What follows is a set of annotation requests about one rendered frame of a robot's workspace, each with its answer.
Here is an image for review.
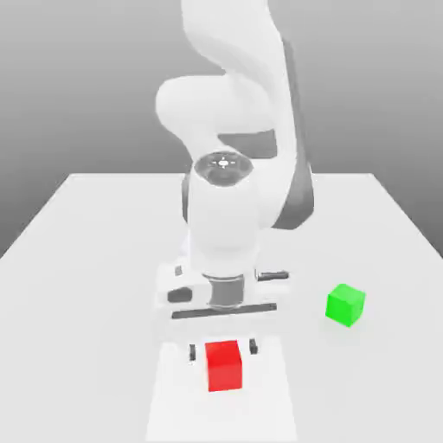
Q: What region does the small red cube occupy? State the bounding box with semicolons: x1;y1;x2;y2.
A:
204;339;243;393

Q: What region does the small green cube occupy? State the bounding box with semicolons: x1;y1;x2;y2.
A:
324;282;367;328

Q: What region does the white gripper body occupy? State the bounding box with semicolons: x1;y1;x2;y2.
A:
163;299;290;343

